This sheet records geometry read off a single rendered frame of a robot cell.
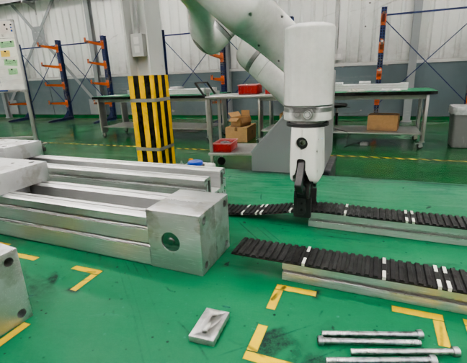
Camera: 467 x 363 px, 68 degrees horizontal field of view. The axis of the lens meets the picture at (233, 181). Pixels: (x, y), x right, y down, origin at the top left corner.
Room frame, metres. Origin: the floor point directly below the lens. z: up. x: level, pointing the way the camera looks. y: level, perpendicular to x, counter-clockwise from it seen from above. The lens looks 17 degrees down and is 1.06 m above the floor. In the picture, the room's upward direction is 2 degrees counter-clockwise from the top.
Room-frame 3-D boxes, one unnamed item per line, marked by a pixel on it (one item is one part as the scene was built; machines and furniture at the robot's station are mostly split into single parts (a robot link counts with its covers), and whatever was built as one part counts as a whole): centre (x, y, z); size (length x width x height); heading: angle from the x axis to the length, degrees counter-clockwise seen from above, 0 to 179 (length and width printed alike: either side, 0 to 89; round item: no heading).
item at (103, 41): (10.08, 4.89, 1.10); 3.30 x 0.90 x 2.20; 68
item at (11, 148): (0.95, 0.63, 0.87); 0.16 x 0.11 x 0.07; 67
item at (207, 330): (0.33, 0.03, 0.78); 0.05 x 0.03 x 0.01; 160
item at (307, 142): (0.62, -0.14, 0.93); 0.10 x 0.07 x 0.11; 157
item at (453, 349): (0.28, -0.17, 0.78); 0.11 x 0.01 x 0.01; 86
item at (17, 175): (0.68, 0.48, 0.87); 0.16 x 0.11 x 0.07; 67
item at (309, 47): (0.62, -0.14, 1.07); 0.09 x 0.08 x 0.13; 164
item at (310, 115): (0.62, -0.14, 0.99); 0.09 x 0.08 x 0.03; 157
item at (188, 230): (0.51, 0.07, 0.83); 0.12 x 0.09 x 0.10; 157
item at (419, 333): (0.31, -0.14, 0.78); 0.11 x 0.01 x 0.01; 85
